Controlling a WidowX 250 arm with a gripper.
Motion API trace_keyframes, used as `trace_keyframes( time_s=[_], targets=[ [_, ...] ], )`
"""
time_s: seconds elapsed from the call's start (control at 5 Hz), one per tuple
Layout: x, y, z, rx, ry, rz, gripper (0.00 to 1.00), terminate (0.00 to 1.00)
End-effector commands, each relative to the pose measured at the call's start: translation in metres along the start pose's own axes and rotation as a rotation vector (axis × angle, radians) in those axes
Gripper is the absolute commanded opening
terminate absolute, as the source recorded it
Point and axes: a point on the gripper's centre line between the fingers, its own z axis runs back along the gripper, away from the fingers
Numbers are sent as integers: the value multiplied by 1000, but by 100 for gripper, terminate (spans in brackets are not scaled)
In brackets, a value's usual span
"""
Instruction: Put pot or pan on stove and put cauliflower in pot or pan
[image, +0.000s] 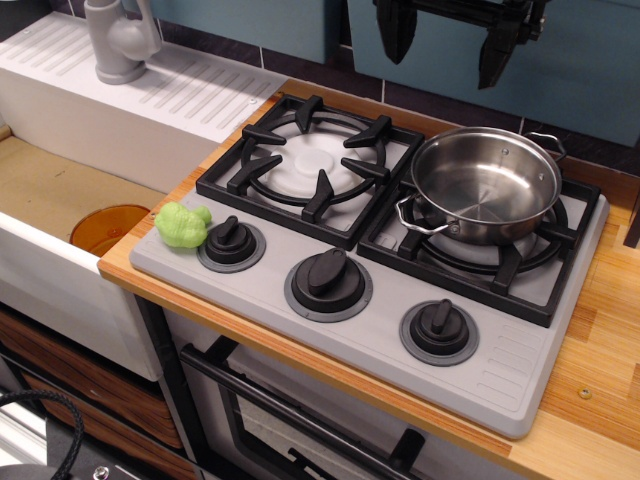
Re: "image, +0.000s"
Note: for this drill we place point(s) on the black burner grate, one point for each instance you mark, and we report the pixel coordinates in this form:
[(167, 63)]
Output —
[(309, 172), (537, 278)]

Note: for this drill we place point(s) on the black right stove knob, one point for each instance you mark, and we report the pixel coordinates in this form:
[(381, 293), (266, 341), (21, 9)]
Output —
[(439, 333)]

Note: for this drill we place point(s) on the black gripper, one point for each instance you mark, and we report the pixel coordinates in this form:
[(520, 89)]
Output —
[(507, 22)]

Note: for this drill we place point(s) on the grey toy stove top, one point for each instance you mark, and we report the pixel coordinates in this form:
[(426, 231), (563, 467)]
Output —
[(499, 387)]

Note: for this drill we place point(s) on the grey toy faucet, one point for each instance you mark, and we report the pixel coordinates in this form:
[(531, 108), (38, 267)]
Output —
[(121, 45)]

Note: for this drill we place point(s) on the wooden drawer front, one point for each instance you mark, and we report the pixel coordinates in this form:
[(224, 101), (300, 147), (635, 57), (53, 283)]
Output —
[(123, 413)]

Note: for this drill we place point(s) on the white toy sink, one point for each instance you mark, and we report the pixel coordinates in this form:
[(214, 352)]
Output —
[(71, 145)]

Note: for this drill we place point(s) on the green toy cauliflower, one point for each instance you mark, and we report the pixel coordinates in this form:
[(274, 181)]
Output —
[(180, 227)]

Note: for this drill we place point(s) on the black oven door handle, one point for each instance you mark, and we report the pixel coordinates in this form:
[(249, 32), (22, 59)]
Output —
[(396, 467)]

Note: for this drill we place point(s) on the black left burner grate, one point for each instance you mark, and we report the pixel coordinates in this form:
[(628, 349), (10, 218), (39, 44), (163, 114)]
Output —
[(309, 172)]

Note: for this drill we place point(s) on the stainless steel pot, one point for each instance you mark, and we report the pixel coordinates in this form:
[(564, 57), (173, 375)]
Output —
[(482, 185)]

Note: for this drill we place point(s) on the black middle stove knob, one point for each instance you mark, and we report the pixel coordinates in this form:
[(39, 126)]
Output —
[(329, 287)]

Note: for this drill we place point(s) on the black right burner grate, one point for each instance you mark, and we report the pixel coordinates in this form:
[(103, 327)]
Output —
[(537, 278)]

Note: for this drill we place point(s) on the orange plastic plate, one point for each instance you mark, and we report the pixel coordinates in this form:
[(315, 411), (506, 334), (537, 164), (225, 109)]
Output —
[(99, 231)]

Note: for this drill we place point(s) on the black stove knob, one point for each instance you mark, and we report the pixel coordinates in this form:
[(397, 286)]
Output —
[(329, 287), (439, 333), (231, 247)]

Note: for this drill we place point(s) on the black left stove knob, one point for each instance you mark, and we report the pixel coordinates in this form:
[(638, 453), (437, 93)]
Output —
[(231, 247)]

